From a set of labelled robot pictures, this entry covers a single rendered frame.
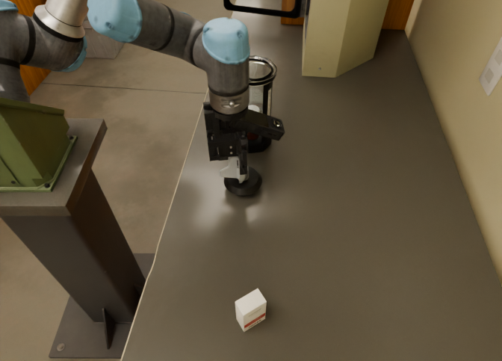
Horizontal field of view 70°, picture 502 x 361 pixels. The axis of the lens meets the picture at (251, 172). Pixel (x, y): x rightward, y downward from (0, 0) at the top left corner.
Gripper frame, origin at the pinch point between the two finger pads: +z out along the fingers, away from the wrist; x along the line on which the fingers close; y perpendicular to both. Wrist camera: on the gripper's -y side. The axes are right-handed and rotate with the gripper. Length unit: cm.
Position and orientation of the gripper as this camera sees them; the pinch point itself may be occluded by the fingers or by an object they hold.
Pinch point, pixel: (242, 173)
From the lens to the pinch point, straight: 83.8
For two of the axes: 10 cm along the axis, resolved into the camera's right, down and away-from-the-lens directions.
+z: 0.0, 6.7, 7.4
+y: -9.9, 1.2, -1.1
